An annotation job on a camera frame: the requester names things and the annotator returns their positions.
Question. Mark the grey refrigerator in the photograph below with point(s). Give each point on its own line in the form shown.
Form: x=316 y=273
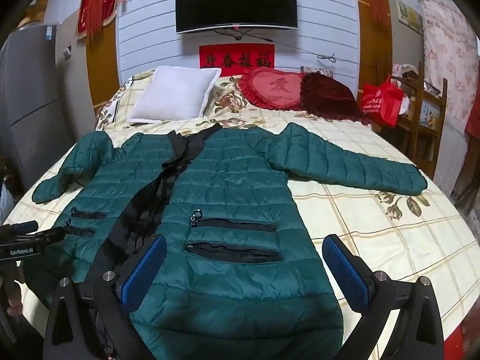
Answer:
x=30 y=93

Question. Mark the wall socket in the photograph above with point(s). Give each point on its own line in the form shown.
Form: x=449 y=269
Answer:
x=67 y=52

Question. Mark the black wall television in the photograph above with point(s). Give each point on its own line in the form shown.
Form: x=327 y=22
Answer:
x=236 y=2

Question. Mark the pink floral cloth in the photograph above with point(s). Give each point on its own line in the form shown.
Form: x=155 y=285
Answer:
x=448 y=52

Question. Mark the dark red velvet cushion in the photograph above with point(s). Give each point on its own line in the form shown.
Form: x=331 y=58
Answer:
x=330 y=97

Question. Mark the white square pillow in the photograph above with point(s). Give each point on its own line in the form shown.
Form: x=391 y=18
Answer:
x=170 y=95

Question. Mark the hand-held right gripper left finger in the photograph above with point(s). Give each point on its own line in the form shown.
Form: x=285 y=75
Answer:
x=144 y=266

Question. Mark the red heart-shaped pillow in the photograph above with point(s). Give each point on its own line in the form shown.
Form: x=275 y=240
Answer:
x=273 y=88

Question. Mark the green puffer jacket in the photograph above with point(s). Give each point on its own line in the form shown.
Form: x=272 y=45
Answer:
x=232 y=195

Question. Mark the red gift bag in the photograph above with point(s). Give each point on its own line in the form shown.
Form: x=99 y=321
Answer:
x=380 y=103

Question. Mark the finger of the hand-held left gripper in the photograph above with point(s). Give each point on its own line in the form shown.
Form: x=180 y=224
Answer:
x=22 y=227
x=52 y=237

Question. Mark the red tasselled wall pennant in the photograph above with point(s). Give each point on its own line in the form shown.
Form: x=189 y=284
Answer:
x=95 y=2

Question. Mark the person's left hand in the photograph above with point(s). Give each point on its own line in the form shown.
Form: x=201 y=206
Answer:
x=14 y=302

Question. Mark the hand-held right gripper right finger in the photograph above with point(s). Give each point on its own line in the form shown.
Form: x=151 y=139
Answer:
x=343 y=270

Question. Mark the wooden side shelf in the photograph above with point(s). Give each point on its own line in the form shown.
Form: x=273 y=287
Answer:
x=423 y=120

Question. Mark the red paper banner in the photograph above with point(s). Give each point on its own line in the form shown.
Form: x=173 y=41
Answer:
x=237 y=57

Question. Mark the framed wall picture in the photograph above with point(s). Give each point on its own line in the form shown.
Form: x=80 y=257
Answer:
x=408 y=15

